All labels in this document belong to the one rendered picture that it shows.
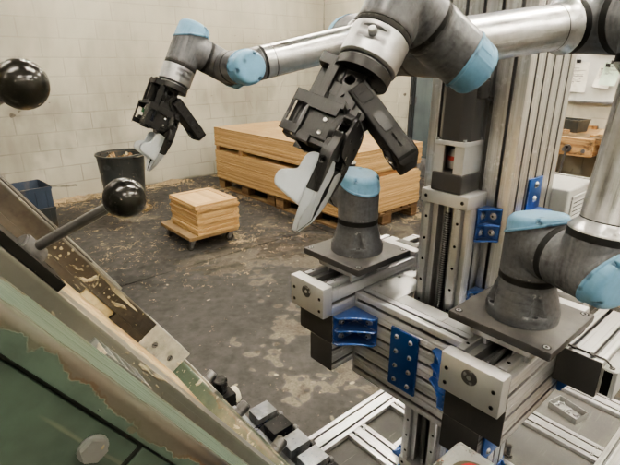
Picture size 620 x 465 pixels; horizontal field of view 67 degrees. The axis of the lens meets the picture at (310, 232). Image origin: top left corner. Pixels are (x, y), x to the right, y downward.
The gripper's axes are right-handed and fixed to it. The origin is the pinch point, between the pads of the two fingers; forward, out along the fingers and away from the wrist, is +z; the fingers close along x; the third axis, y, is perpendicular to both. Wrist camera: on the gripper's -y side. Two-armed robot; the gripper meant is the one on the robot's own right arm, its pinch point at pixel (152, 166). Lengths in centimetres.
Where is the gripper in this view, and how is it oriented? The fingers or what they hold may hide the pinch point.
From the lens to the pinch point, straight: 120.4
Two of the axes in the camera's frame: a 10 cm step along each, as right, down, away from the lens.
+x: 6.6, 2.6, -7.1
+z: -3.5, 9.4, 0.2
